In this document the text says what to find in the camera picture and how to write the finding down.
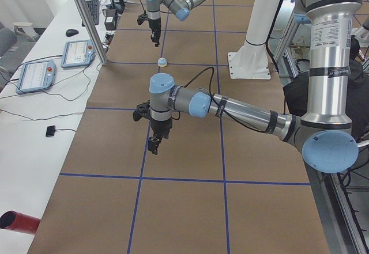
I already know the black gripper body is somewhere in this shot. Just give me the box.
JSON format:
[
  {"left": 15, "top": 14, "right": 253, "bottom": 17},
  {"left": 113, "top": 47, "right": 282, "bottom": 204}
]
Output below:
[
  {"left": 150, "top": 117, "right": 172, "bottom": 139},
  {"left": 148, "top": 18, "right": 161, "bottom": 34}
]

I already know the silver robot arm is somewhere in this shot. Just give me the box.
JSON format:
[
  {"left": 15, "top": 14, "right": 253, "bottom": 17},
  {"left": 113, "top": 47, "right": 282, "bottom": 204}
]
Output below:
[
  {"left": 144, "top": 0, "right": 363, "bottom": 173},
  {"left": 137, "top": 0, "right": 207, "bottom": 47}
]

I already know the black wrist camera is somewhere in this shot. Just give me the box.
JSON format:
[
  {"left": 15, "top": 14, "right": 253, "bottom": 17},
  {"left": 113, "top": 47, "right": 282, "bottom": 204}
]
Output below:
[
  {"left": 137, "top": 13, "right": 149, "bottom": 25},
  {"left": 133, "top": 101, "right": 151, "bottom": 122}
]

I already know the aluminium frame post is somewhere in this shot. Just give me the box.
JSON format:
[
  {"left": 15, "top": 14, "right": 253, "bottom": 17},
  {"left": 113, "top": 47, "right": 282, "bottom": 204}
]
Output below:
[{"left": 74, "top": 0, "right": 108, "bottom": 66}]

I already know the black keyboard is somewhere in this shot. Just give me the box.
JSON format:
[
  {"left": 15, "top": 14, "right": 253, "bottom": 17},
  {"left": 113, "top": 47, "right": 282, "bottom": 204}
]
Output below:
[{"left": 85, "top": 0, "right": 100, "bottom": 25}]

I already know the blue call bell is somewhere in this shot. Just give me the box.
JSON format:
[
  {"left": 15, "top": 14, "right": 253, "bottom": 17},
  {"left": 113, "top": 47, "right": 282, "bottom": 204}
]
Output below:
[{"left": 157, "top": 57, "right": 167, "bottom": 67}]

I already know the red cylinder tube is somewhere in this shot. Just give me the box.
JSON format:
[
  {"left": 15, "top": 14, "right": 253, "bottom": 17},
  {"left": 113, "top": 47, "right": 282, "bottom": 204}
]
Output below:
[{"left": 1, "top": 211, "right": 40, "bottom": 235}]

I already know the teach pendant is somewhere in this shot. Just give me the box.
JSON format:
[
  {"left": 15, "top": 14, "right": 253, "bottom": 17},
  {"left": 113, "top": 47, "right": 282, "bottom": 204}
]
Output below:
[
  {"left": 16, "top": 60, "right": 56, "bottom": 94},
  {"left": 61, "top": 40, "right": 96, "bottom": 69}
]

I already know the white camera mast pedestal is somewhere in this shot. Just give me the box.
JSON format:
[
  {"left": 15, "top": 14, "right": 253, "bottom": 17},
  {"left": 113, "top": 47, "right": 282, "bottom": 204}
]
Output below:
[{"left": 228, "top": 0, "right": 282, "bottom": 80}]

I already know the black computer mouse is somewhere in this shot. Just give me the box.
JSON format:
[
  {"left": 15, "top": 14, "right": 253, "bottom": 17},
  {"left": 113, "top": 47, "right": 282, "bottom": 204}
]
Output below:
[{"left": 65, "top": 29, "right": 79, "bottom": 37}]

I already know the far teach pendant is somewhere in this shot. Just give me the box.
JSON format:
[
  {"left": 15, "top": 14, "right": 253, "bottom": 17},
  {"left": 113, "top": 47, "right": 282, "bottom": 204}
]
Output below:
[{"left": 61, "top": 40, "right": 96, "bottom": 69}]

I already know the near teach pendant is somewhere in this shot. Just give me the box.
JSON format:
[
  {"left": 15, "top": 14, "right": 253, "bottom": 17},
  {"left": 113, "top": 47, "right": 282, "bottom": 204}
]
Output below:
[{"left": 16, "top": 60, "right": 56, "bottom": 94}]

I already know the black power box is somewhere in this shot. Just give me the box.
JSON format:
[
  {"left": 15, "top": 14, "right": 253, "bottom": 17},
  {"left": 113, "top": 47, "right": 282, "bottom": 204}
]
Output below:
[{"left": 103, "top": 9, "right": 118, "bottom": 31}]

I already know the small black square puck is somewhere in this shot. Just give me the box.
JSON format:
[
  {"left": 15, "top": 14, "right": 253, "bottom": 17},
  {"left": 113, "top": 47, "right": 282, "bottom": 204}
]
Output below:
[{"left": 46, "top": 125, "right": 56, "bottom": 138}]

